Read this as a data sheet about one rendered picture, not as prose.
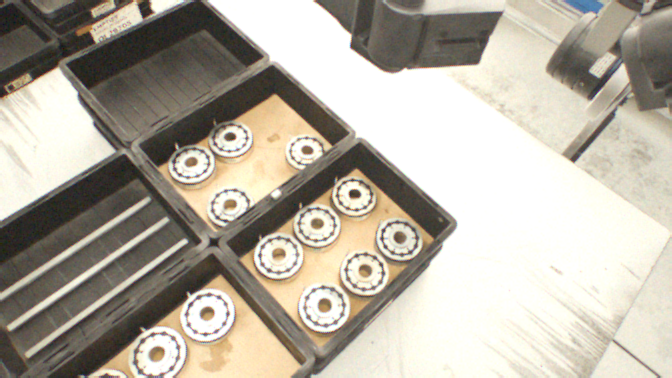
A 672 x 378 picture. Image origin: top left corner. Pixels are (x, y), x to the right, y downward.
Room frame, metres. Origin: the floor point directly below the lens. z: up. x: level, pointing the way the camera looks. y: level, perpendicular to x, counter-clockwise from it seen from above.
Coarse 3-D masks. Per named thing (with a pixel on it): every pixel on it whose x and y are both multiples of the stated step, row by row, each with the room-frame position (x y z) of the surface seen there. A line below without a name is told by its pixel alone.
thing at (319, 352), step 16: (352, 144) 0.63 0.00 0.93; (368, 144) 0.64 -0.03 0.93; (384, 160) 0.61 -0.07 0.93; (304, 176) 0.53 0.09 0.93; (400, 176) 0.57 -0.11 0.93; (288, 192) 0.49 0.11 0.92; (416, 192) 0.54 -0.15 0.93; (240, 224) 0.39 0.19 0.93; (224, 240) 0.35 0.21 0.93; (400, 272) 0.35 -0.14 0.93; (256, 288) 0.27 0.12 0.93; (384, 288) 0.32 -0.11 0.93; (272, 304) 0.24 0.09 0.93; (368, 304) 0.28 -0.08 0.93; (288, 320) 0.22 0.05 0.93; (352, 320) 0.25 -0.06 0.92; (304, 336) 0.20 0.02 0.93; (336, 336) 0.21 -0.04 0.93; (320, 352) 0.18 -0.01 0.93
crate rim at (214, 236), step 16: (272, 64) 0.82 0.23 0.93; (240, 80) 0.75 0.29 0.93; (208, 96) 0.69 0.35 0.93; (192, 112) 0.63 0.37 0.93; (160, 128) 0.58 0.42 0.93; (352, 128) 0.67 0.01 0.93; (336, 144) 0.62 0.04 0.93; (144, 160) 0.49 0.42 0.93; (320, 160) 0.57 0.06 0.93; (160, 176) 0.46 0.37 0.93; (176, 192) 0.43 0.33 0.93; (192, 208) 0.40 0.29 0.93; (256, 208) 0.43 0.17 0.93; (208, 224) 0.38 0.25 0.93
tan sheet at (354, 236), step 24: (384, 216) 0.52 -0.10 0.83; (408, 216) 0.53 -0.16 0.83; (360, 240) 0.45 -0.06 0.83; (432, 240) 0.49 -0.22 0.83; (312, 264) 0.37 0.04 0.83; (336, 264) 0.38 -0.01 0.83; (408, 264) 0.42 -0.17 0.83; (288, 288) 0.31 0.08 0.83; (288, 312) 0.26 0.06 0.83; (312, 336) 0.23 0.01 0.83
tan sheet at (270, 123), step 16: (272, 96) 0.81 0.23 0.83; (256, 112) 0.74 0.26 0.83; (272, 112) 0.75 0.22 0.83; (288, 112) 0.76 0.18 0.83; (256, 128) 0.70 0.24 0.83; (272, 128) 0.71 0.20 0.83; (288, 128) 0.71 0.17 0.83; (304, 128) 0.72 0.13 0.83; (256, 144) 0.65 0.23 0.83; (272, 144) 0.66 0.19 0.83; (256, 160) 0.60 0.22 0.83; (272, 160) 0.61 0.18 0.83; (224, 176) 0.55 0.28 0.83; (240, 176) 0.55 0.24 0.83; (256, 176) 0.56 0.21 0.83; (272, 176) 0.57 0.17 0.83; (288, 176) 0.58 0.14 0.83; (192, 192) 0.49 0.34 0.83; (208, 192) 0.50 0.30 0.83; (256, 192) 0.52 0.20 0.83
